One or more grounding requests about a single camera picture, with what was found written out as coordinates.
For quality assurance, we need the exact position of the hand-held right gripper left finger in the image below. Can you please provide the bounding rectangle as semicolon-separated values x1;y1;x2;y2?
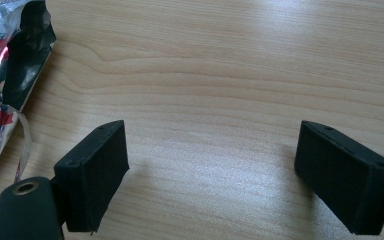
53;119;130;233

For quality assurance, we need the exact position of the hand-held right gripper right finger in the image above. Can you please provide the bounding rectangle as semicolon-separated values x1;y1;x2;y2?
293;120;384;236

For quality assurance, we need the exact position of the silver foil snack bag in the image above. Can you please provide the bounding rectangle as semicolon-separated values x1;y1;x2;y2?
0;0;57;184

